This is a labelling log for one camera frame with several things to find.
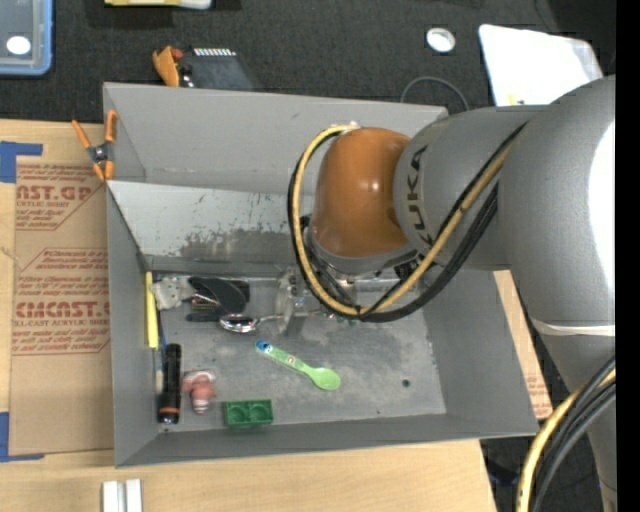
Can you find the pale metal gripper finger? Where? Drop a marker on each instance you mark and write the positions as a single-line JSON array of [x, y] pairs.
[[287, 287], [295, 322]]

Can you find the shiny metal spoon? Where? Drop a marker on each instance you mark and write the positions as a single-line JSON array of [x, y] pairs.
[[240, 324]]

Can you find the grey metal bin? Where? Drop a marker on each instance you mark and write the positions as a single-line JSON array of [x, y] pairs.
[[350, 365]]

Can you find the green toy brick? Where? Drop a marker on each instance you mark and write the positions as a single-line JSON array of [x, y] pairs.
[[248, 413]]

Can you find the pink toy figure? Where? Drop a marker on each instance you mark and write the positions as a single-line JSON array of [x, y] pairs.
[[200, 387]]

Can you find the white crumpled packet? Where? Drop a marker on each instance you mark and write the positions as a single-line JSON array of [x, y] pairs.
[[169, 292]]

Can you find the yellow flat block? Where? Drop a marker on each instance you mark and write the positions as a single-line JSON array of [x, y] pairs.
[[151, 310]]

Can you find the brown cardboard board red print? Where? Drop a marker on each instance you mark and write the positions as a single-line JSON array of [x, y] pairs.
[[55, 280]]

